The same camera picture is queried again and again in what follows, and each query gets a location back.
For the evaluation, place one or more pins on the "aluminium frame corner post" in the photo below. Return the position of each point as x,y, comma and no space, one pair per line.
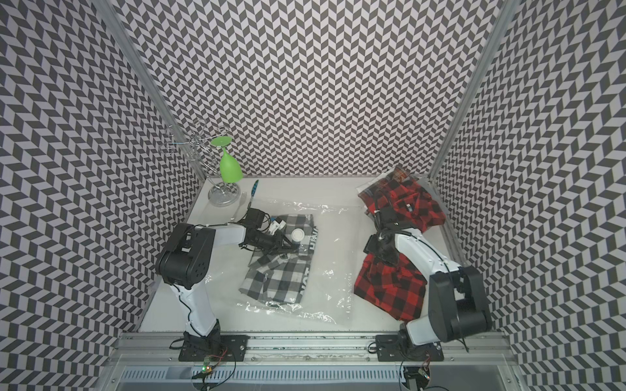
507,13
119,33

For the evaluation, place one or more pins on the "black white plaid shirt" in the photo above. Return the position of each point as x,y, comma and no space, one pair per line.
281,279

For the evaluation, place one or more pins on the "left electronics board with wires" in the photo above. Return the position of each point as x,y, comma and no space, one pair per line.
209,367

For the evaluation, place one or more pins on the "white round bag valve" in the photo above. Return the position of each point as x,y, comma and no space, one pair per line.
298,235

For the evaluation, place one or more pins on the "right electronics board with wires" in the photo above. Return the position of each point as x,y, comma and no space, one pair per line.
417,378

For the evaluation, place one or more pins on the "aluminium frame right floor rail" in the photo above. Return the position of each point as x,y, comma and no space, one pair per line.
453,245

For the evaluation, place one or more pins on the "red black buffalo plaid shirt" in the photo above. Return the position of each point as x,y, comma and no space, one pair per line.
412,203

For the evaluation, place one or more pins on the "blue green pen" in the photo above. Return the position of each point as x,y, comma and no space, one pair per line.
254,190

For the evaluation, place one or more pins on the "small clear fork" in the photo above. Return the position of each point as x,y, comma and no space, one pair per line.
242,203

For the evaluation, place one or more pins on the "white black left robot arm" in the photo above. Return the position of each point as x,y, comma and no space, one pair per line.
185,261

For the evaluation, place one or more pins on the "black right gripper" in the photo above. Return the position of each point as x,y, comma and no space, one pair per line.
371,247

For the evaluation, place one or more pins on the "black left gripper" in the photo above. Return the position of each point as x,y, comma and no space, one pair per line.
278,245

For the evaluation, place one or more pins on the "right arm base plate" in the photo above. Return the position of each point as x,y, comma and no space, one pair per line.
394,348

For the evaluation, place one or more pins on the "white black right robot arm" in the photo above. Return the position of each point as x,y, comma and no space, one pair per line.
457,304

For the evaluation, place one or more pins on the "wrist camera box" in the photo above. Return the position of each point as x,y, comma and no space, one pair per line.
386,216
256,219

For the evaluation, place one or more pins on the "aluminium frame corner post left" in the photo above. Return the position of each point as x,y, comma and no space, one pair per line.
119,33

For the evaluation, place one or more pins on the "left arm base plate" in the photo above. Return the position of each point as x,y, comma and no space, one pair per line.
231,348

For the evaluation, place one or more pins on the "electronics board with wires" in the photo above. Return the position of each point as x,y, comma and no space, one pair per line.
209,367
417,378

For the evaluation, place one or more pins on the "clear plastic vacuum bag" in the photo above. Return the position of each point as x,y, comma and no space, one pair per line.
328,296

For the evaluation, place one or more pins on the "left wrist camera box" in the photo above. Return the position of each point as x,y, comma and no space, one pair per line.
256,219

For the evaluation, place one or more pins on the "green plastic wine glass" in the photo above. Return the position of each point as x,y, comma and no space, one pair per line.
229,168

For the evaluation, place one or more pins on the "aluminium frame corner post right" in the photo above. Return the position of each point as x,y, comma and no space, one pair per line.
507,13

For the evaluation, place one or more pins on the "aluminium front rail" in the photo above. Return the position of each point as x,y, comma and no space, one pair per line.
299,348

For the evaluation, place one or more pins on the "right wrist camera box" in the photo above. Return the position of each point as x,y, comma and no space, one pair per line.
386,216

